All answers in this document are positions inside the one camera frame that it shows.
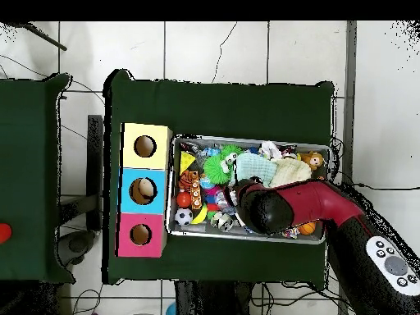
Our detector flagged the shallow clear mesh bin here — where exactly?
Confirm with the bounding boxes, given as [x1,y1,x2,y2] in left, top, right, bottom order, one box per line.
[168,135,331,245]

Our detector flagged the green cloth side table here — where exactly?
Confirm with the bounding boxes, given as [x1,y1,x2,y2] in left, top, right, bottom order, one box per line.
[0,73,72,283]

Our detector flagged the large green spiky ball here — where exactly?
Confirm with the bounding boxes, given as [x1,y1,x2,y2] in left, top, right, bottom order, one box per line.
[203,154,235,186]

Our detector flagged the black cable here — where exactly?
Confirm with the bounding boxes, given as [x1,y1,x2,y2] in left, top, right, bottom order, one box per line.
[330,182,420,199]

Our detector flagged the orange toy block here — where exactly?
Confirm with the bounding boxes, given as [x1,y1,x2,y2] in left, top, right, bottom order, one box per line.
[189,178,204,211]

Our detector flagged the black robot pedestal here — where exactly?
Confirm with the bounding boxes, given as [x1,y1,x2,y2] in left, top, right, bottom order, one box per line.
[173,281,263,315]

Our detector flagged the cream muslin cloth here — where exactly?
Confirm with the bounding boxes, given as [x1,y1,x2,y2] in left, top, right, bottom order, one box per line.
[268,157,313,189]

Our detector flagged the mint green muslin cloth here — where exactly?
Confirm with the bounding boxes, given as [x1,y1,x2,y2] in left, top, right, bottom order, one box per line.
[235,152,278,186]

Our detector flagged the orange tiger plush toy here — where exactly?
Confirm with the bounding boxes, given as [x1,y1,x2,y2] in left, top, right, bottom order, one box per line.
[179,170,198,191]

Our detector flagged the small orange basketball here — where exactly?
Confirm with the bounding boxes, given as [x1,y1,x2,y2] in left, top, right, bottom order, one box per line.
[298,222,317,236]

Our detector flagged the small green spiky ball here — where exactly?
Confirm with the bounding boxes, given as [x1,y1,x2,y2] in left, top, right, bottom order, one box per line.
[221,144,243,162]

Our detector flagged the small red round object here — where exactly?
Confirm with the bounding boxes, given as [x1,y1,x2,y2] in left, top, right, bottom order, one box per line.
[0,222,13,244]

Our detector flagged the small red ball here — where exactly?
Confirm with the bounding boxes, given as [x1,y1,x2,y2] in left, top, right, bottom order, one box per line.
[176,191,193,209]

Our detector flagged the small brown plush doll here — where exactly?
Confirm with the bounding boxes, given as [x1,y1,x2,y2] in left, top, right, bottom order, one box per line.
[300,150,326,171]

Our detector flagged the wooden box with three holes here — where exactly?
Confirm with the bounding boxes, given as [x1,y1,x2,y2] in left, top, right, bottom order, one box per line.
[116,121,173,259]

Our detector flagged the small soccer ball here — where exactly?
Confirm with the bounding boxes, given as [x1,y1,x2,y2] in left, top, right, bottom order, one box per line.
[175,208,194,227]

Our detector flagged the yellow cheese wedge toy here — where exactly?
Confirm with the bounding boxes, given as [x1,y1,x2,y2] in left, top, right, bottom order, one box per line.
[180,151,197,175]

